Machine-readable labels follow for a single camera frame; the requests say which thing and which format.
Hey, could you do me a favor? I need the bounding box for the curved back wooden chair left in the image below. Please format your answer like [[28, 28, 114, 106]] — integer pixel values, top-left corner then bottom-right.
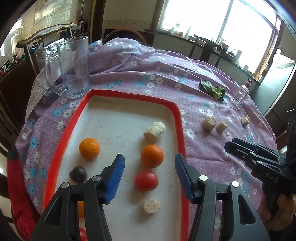
[[16, 22, 75, 77]]

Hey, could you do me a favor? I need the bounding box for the small red tomato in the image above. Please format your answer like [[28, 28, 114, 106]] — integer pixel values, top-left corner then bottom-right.
[[134, 170, 159, 191]]

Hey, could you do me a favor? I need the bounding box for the person's right hand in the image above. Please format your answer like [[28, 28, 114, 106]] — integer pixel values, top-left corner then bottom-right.
[[257, 194, 295, 232]]

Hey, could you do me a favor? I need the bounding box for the white paper roll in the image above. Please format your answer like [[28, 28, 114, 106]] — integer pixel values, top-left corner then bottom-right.
[[233, 50, 242, 65]]

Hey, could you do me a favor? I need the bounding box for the dark wooden chair far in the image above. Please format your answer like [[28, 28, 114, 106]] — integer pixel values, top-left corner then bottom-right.
[[189, 34, 227, 67]]

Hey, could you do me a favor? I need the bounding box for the glass liquor bottle red cap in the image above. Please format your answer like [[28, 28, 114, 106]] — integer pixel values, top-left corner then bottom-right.
[[234, 79, 252, 104]]

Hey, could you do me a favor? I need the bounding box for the dark purple plum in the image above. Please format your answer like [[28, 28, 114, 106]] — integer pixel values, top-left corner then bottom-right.
[[69, 166, 87, 184]]

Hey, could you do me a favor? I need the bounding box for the red rimmed white tray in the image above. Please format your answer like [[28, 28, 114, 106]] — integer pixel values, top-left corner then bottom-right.
[[43, 90, 189, 240]]

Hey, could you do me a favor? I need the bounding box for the green leafy vegetable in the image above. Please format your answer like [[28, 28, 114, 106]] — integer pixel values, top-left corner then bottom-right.
[[199, 80, 225, 102]]

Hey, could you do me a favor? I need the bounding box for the purple floral tablecloth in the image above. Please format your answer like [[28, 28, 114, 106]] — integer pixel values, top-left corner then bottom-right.
[[14, 37, 278, 241]]

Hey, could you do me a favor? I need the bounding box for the beige corn piece long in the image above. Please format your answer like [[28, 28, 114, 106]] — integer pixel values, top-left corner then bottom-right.
[[144, 121, 166, 143]]

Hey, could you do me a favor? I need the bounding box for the round back wooden chair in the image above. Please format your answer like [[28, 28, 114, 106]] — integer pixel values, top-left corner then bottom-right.
[[103, 29, 148, 46]]

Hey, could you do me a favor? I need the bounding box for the silver refrigerator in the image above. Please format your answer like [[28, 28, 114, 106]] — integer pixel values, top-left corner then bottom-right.
[[252, 49, 295, 114]]

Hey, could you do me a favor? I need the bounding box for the large orange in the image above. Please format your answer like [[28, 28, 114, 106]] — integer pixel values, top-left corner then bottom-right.
[[78, 201, 84, 218]]

